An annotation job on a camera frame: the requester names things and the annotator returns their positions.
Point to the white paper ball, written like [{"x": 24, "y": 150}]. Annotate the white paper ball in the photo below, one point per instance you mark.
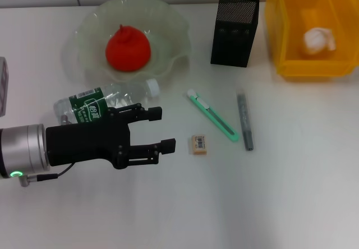
[{"x": 318, "y": 41}]

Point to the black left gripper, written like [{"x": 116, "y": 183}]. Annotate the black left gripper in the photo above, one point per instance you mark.
[{"x": 84, "y": 142}]

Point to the yellow plastic bin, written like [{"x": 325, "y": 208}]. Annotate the yellow plastic bin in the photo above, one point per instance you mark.
[{"x": 314, "y": 66}]

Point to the black mesh pen holder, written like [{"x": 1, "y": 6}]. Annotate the black mesh pen holder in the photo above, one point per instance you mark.
[{"x": 232, "y": 41}]

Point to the clear bottle with green label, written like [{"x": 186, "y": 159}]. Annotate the clear bottle with green label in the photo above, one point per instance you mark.
[{"x": 123, "y": 94}]

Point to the pale green glass fruit plate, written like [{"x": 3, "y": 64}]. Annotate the pale green glass fruit plate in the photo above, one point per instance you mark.
[{"x": 168, "y": 36}]

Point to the mint green utility knife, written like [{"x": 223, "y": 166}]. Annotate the mint green utility knife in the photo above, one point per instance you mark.
[{"x": 213, "y": 117}]

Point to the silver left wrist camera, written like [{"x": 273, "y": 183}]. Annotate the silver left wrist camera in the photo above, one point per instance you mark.
[{"x": 2, "y": 86}]

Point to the beige eraser with barcode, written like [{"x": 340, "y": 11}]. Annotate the beige eraser with barcode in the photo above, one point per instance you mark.
[{"x": 199, "y": 144}]

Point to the red-orange fruit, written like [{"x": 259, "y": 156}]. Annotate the red-orange fruit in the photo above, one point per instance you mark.
[{"x": 127, "y": 50}]

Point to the grey marker pen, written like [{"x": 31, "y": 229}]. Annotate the grey marker pen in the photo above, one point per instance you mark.
[{"x": 245, "y": 120}]

